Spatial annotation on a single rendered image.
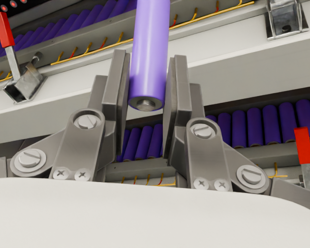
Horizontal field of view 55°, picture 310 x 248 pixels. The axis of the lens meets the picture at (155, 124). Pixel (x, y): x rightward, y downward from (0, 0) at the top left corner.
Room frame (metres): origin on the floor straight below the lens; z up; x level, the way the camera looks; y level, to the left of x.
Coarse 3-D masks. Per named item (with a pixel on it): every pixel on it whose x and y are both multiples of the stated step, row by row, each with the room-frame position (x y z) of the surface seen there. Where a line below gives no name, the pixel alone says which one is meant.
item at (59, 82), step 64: (0, 0) 0.52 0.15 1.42; (64, 0) 0.48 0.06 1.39; (128, 0) 0.40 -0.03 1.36; (192, 0) 0.29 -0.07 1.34; (256, 0) 0.27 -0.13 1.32; (0, 64) 0.41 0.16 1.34; (64, 64) 0.35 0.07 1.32; (192, 64) 0.23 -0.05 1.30; (256, 64) 0.21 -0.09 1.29; (0, 128) 0.35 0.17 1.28
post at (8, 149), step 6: (0, 144) 0.48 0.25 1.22; (6, 144) 0.48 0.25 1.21; (12, 144) 0.49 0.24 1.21; (18, 144) 0.50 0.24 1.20; (0, 150) 0.47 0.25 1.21; (6, 150) 0.48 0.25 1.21; (12, 150) 0.49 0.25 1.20; (0, 156) 0.47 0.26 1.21; (6, 156) 0.47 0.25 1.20; (12, 156) 0.48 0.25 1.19
